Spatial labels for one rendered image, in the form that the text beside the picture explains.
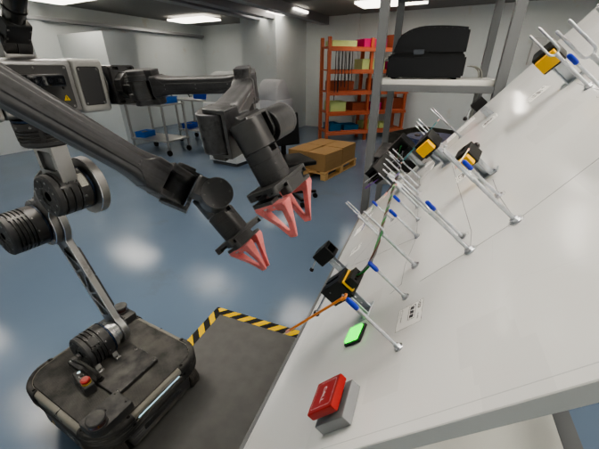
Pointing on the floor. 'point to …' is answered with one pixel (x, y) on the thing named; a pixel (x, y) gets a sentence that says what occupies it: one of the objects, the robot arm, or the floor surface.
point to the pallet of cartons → (327, 156)
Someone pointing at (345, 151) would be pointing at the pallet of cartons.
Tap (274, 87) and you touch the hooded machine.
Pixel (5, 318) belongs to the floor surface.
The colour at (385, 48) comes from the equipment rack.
